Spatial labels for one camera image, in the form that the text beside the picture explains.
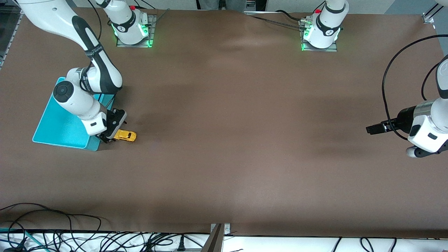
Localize yellow toy beetle car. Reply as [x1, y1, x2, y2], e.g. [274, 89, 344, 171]
[114, 129, 137, 142]

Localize turquoise plastic bin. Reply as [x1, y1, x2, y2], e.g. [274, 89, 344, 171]
[32, 77, 117, 152]

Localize brown table cover sheet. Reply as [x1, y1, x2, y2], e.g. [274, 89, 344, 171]
[0, 5, 448, 238]

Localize person in grey clothes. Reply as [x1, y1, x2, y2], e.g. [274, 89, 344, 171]
[198, 0, 246, 10]

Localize grey metal bar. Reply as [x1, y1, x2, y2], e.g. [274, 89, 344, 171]
[201, 224, 224, 252]

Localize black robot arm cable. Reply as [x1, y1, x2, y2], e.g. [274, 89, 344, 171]
[86, 0, 103, 44]
[381, 34, 448, 140]

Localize black looped floor cable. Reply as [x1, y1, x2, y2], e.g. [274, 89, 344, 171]
[0, 202, 103, 252]

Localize black cable tangle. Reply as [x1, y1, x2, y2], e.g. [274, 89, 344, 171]
[52, 231, 210, 252]

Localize aluminium frame profile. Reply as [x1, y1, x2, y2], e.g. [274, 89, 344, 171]
[422, 0, 443, 24]
[0, 7, 24, 67]

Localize teal cable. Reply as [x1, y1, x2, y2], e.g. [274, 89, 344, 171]
[0, 227, 37, 250]

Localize thick black table cable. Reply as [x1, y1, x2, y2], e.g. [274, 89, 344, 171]
[275, 10, 305, 21]

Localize thin black table cable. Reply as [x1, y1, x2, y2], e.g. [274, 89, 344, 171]
[243, 10, 312, 30]

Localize metal bracket plate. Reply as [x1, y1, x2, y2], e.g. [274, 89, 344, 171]
[210, 223, 231, 236]

